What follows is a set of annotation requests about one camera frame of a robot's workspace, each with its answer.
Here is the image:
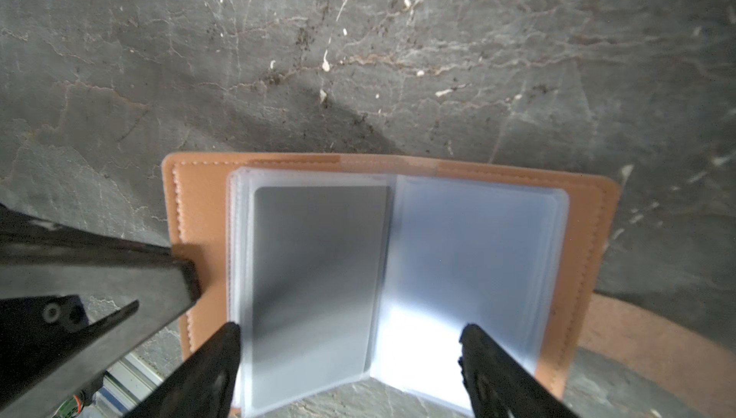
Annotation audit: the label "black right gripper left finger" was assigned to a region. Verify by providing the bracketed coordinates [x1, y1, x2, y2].
[128, 322, 241, 418]

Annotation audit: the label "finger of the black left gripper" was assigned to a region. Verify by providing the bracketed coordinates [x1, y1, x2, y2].
[0, 204, 202, 356]
[1, 295, 139, 413]

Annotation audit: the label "dark grey credit card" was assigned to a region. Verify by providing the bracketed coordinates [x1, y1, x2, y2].
[245, 185, 390, 415]

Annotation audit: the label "aluminium rail front frame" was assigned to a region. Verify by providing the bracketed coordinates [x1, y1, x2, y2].
[53, 353, 163, 417]

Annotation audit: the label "clear plastic card sleeves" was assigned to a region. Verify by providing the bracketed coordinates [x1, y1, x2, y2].
[227, 168, 569, 417]

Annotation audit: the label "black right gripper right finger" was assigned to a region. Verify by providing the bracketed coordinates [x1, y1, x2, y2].
[458, 324, 576, 418]

